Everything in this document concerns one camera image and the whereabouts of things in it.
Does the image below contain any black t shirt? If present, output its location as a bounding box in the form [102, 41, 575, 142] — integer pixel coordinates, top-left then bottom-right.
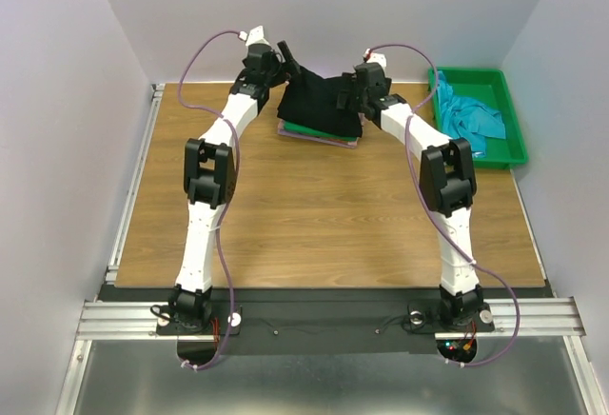
[277, 68, 363, 139]

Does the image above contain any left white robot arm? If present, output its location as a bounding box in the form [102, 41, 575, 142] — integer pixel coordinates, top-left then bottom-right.
[163, 41, 300, 333]

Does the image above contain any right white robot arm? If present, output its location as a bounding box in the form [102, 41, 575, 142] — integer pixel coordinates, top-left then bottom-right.
[337, 54, 483, 329]

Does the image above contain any folded green t shirt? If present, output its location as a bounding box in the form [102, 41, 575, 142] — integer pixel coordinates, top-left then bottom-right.
[282, 121, 359, 142]

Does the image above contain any folded lavender t shirt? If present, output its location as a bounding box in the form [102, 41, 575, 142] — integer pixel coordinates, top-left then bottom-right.
[277, 121, 358, 148]

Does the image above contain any teal t shirt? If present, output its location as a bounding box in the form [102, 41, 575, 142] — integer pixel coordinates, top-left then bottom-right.
[436, 70, 506, 158]

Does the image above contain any green plastic tray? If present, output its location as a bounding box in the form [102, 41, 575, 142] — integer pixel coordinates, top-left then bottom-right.
[428, 67, 528, 169]

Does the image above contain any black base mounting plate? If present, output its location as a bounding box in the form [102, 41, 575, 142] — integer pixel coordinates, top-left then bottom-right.
[150, 288, 494, 363]

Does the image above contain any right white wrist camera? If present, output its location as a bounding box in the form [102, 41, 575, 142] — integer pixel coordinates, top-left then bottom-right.
[363, 49, 387, 69]

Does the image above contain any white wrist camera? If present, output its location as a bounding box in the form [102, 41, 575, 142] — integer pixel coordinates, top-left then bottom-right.
[363, 49, 387, 69]
[238, 25, 269, 47]

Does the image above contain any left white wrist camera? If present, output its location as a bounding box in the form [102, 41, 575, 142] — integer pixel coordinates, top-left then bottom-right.
[238, 25, 269, 47]

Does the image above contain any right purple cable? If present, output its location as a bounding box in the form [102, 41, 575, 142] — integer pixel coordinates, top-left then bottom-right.
[365, 43, 521, 368]

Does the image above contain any purple cable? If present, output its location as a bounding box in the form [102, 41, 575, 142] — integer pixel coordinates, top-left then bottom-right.
[365, 43, 521, 368]
[175, 30, 251, 372]

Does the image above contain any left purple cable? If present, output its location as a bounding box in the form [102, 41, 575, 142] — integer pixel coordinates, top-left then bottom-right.
[175, 30, 251, 372]

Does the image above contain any aluminium frame rail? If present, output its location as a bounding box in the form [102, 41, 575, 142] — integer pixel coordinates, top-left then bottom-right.
[75, 83, 167, 340]

